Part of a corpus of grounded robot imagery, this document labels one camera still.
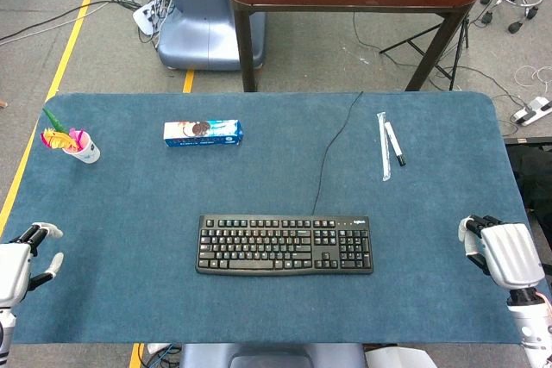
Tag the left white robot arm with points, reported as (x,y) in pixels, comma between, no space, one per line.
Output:
(5,333)

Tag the blue table mat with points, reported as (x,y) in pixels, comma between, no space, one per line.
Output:
(267,187)

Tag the white paper cup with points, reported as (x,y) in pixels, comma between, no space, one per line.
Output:
(84,150)

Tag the grey robot torso base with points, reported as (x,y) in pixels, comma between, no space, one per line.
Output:
(271,356)

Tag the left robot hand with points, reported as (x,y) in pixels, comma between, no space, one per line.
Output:
(13,264)

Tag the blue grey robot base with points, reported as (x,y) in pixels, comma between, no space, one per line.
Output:
(202,10)

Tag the wrapped drinking straw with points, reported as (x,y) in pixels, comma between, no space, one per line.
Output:
(383,146)

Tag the black tripod stand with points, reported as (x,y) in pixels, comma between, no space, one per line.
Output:
(435,51)

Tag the blue cookie box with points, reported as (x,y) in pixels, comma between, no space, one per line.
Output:
(202,133)

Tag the white power strip with plugs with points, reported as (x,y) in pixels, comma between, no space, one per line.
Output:
(148,16)

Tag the colourful paper flowers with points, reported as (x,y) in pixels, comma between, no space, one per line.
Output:
(60,133)

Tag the white marker with black cap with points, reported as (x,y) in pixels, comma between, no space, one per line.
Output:
(395,144)

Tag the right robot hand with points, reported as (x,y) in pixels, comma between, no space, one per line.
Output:
(509,256)

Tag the black computer keyboard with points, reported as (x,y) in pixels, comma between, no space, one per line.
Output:
(284,244)

